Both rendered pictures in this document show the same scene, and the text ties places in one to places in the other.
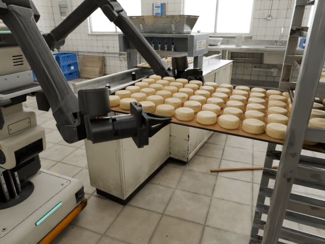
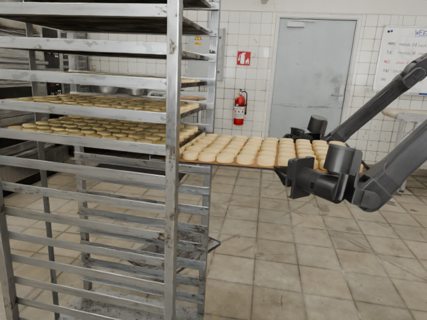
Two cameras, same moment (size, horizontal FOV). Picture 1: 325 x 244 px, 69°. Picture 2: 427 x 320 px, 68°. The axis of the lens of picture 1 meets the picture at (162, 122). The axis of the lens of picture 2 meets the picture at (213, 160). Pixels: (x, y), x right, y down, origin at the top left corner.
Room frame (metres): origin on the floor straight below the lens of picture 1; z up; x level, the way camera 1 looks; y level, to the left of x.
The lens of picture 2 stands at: (1.68, -0.49, 1.27)
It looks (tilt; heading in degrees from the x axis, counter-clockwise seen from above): 16 degrees down; 169
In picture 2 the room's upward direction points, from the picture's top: 3 degrees clockwise
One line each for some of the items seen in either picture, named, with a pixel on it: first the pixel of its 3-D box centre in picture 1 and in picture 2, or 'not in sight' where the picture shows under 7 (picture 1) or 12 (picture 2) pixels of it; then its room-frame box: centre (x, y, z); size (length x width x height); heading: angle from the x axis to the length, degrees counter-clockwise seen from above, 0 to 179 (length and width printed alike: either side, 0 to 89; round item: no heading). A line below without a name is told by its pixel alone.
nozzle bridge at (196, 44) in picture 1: (162, 53); not in sight; (2.17, 0.00, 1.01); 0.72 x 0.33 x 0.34; 60
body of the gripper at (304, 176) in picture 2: (190, 79); (309, 180); (1.02, -0.12, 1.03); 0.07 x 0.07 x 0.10; 22
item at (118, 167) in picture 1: (131, 131); not in sight; (1.73, 0.25, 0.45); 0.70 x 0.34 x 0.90; 150
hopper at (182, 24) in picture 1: (162, 24); not in sight; (2.17, 0.00, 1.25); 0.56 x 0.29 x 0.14; 60
